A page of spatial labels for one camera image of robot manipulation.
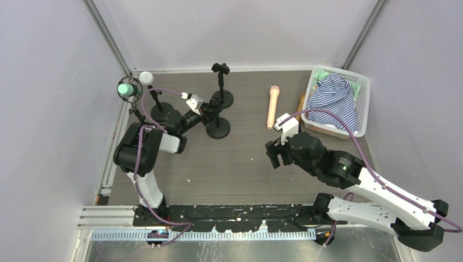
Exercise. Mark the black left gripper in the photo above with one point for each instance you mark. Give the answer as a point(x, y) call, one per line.
point(208, 112)

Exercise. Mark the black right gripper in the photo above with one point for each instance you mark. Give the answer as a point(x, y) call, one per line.
point(281, 153)

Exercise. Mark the black shock mount stand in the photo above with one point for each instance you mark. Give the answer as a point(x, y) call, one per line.
point(219, 127)

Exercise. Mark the pink microphone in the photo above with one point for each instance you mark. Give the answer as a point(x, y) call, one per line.
point(274, 93)

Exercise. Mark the white microphone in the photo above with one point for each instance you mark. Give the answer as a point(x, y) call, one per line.
point(146, 78)

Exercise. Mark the green microphone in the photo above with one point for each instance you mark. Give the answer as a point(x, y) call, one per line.
point(125, 89)

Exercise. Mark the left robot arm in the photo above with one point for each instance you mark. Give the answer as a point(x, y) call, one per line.
point(137, 152)

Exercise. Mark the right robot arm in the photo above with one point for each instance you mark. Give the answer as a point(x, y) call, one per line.
point(396, 212)

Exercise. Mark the black stand with clip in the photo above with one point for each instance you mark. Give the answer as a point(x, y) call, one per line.
point(226, 96)

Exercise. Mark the gold microphone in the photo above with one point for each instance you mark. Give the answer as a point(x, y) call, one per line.
point(300, 107)

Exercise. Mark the blue striped cloth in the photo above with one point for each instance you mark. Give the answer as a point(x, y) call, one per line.
point(335, 95)

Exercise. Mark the white plastic basket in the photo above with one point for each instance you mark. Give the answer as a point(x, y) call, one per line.
point(325, 123)

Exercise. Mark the green cloth in basket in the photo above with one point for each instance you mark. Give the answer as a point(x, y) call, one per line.
point(322, 74)

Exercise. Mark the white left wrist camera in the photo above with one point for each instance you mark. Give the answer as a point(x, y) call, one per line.
point(193, 101)

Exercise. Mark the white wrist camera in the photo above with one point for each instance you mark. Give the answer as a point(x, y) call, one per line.
point(288, 126)
point(193, 101)

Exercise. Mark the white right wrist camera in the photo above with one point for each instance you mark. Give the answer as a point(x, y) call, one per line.
point(288, 126)

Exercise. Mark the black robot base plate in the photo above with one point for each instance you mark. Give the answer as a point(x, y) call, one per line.
point(236, 218)

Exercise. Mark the aluminium frame rail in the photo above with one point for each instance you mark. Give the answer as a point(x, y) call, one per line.
point(101, 215)

